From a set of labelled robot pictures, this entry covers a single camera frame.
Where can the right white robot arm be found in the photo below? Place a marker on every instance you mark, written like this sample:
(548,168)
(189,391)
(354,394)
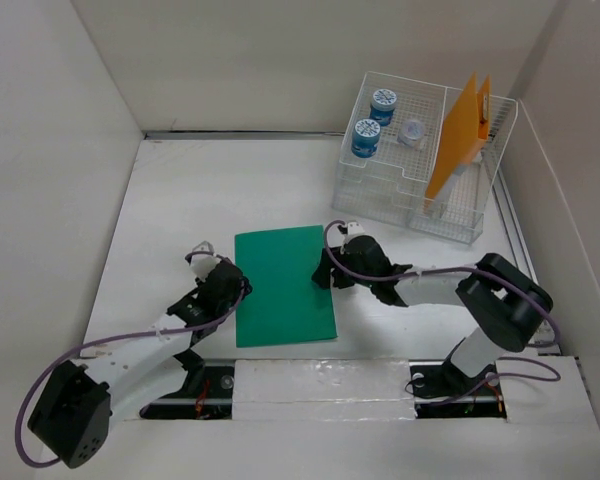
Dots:
(507,306)

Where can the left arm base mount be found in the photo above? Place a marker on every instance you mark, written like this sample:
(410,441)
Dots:
(192,389)

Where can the blue tape roll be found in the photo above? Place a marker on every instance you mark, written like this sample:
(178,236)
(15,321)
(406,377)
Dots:
(365,138)
(382,106)

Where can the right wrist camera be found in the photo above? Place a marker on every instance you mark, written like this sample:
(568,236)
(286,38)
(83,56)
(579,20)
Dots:
(350,230)

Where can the orange notebook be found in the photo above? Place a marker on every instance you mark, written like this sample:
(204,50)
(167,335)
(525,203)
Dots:
(464,132)

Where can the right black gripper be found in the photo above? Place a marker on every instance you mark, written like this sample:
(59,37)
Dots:
(322,274)

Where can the white wire rack organizer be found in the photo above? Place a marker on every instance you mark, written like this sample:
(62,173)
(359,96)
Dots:
(390,186)

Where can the small clear tape roll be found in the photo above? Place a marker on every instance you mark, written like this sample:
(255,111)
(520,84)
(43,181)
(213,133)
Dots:
(411,133)

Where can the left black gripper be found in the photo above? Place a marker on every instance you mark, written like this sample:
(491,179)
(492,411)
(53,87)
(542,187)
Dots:
(238,292)

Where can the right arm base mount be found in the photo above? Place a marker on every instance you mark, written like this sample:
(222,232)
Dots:
(436,397)

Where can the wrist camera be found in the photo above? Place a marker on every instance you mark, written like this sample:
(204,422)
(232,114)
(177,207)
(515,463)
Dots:
(350,230)
(202,260)

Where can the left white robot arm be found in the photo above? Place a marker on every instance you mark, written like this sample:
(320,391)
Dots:
(80,400)

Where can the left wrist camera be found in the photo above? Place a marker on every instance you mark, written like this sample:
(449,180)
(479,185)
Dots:
(202,260)

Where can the green notebook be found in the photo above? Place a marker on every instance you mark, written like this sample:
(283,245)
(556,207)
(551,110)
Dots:
(285,305)

